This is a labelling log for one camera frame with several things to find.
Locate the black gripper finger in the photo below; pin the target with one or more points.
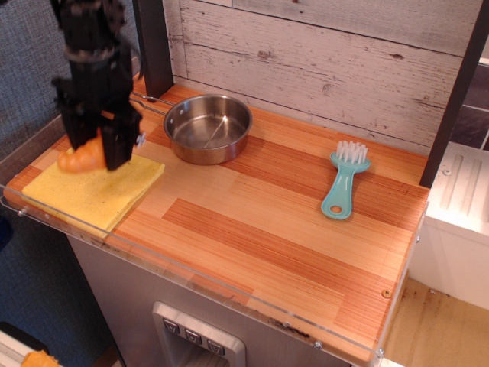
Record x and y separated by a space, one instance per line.
81 126
118 142

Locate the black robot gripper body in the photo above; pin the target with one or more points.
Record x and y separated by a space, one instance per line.
104 85

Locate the orange plastic croissant toy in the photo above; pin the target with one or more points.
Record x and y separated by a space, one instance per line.
87 157

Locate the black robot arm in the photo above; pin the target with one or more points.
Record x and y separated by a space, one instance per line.
92 30

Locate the yellow folded cloth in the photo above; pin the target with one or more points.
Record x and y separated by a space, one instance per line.
95 201

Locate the clear acrylic edge guard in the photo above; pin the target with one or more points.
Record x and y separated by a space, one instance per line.
271 253

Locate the silver dispenser button panel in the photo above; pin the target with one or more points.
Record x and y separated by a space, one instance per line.
188 341

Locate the orange object bottom left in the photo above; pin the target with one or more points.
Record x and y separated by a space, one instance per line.
39 359

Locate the teal brush white bristles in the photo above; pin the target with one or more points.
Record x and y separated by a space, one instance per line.
350 158

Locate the dark left shelf post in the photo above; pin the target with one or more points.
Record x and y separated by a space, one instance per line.
154 46

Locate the dark shelf post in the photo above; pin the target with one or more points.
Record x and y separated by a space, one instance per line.
154 46
462 82

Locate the steel pan with handle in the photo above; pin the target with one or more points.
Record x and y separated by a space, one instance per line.
205 130

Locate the dark right shelf post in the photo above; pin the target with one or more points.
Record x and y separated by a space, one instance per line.
462 82

